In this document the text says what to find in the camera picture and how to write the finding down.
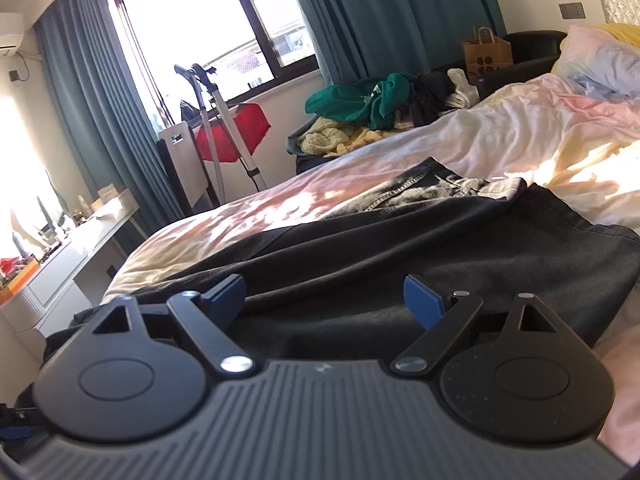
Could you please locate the brown paper bag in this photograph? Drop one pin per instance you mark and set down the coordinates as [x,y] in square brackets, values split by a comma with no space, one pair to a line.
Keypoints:
[486,52]

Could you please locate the pastel bed sheet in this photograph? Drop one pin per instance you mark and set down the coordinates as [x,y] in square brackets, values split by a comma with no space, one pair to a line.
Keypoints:
[500,130]

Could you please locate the white board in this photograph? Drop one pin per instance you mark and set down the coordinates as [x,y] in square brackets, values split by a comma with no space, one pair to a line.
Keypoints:
[176,157]

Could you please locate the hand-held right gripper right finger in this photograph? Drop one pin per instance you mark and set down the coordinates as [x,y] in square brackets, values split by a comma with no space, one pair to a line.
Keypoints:
[420,296]

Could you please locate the red cloth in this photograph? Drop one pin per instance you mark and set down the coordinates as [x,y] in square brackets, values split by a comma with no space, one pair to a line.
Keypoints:
[231,130]

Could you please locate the black garment pile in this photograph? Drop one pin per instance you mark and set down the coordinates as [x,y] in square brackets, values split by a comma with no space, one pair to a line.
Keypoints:
[431,95]

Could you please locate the grey denim jeans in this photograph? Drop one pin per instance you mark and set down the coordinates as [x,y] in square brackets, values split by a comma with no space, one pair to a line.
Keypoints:
[405,187]

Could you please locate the teal curtain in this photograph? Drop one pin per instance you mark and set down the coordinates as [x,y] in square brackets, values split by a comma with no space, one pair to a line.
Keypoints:
[100,110]
[395,15]

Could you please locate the white garment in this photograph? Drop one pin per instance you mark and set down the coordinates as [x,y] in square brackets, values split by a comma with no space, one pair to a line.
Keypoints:
[462,87]

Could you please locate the white desk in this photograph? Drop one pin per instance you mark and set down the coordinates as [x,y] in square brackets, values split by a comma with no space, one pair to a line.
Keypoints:
[65,265]

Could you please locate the yellow pillow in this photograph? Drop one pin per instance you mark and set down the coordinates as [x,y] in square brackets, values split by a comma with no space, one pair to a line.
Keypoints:
[620,30]

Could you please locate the air conditioner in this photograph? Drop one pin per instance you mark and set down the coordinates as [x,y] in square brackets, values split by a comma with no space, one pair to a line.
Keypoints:
[11,32]

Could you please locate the window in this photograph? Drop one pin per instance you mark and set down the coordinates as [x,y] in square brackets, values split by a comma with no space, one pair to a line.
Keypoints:
[210,25]

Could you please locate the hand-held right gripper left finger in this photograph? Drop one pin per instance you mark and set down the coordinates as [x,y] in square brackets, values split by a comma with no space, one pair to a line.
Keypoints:
[227,290]

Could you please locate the pastel pillow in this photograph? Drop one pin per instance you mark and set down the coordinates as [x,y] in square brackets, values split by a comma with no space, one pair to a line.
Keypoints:
[600,60]

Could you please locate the yellow knitted garment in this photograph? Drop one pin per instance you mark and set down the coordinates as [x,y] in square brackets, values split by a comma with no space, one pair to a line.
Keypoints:
[330,137]

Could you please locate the black jeans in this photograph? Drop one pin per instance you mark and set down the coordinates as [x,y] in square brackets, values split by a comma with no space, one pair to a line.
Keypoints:
[380,260]

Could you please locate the black armchair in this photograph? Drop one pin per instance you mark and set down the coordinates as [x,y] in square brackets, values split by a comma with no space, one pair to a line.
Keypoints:
[525,55]

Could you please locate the wall switch plate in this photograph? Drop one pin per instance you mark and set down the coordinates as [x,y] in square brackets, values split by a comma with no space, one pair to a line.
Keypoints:
[573,10]

